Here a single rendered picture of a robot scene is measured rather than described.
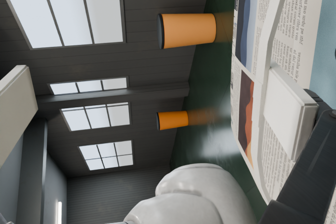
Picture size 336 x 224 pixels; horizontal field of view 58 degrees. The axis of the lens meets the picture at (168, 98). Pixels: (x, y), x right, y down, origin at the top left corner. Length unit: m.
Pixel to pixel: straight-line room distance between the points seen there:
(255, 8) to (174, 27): 3.61
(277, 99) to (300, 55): 0.07
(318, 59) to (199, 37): 3.82
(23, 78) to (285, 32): 0.18
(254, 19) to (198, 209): 0.27
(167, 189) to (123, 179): 9.67
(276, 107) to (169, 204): 0.31
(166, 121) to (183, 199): 5.75
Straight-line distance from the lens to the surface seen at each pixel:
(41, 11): 4.38
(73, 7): 4.28
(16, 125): 0.17
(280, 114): 0.16
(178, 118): 6.24
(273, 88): 0.17
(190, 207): 0.45
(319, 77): 0.21
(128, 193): 10.03
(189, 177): 0.48
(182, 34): 3.93
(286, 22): 0.24
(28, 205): 6.17
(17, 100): 0.18
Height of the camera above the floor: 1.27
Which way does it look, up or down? 8 degrees down
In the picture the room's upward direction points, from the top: 96 degrees counter-clockwise
